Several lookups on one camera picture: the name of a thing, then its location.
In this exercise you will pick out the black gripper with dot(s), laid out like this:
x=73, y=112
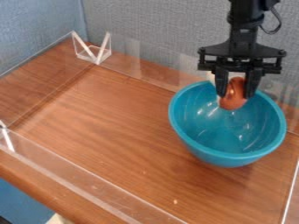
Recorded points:
x=238, y=55

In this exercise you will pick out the brown cap toy mushroom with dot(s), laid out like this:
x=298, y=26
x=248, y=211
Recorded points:
x=234, y=98

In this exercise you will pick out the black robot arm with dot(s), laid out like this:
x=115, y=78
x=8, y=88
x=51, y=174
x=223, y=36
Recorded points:
x=251, y=14

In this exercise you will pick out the blue plastic bowl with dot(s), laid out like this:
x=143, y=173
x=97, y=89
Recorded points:
x=228, y=138

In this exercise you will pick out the clear acrylic table barrier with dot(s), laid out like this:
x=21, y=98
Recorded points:
x=87, y=146

